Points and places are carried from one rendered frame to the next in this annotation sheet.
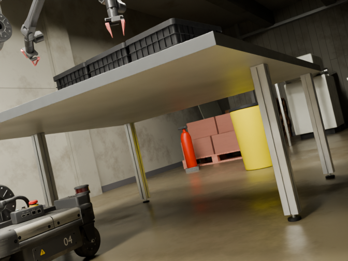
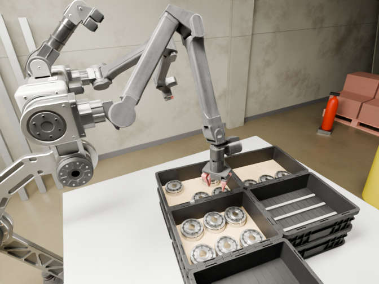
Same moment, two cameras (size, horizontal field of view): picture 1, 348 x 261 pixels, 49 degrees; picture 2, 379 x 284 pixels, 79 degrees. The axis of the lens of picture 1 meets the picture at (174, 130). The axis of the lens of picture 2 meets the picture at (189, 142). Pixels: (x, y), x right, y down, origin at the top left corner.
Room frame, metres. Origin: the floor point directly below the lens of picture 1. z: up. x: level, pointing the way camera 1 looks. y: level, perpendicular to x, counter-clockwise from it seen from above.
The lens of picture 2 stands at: (1.37, -0.15, 1.71)
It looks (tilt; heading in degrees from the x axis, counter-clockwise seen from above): 29 degrees down; 34
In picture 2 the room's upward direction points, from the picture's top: 2 degrees counter-clockwise
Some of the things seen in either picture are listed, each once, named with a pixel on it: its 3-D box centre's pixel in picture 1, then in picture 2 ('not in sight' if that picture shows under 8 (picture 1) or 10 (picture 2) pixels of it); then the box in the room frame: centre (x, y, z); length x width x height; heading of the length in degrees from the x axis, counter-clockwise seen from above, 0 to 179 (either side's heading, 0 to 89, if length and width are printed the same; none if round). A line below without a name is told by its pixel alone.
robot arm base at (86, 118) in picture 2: not in sight; (89, 113); (1.75, 0.46, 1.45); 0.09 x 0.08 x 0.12; 59
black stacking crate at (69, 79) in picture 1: (98, 81); (197, 189); (2.19, 0.36, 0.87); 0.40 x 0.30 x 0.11; 141
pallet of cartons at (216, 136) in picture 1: (219, 138); (372, 102); (5.86, -0.66, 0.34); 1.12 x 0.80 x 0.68; 56
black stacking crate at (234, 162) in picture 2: not in sight; (261, 172); (2.50, 0.11, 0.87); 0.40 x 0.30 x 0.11; 141
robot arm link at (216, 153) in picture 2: (112, 4); (218, 151); (2.06, 0.18, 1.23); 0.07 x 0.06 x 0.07; 149
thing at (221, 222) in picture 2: not in sight; (214, 220); (2.05, 0.19, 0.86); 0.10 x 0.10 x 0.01
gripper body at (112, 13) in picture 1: (113, 15); (216, 164); (2.05, 0.18, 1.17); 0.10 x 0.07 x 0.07; 95
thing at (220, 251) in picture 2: not in sight; (227, 246); (1.96, 0.08, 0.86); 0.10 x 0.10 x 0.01
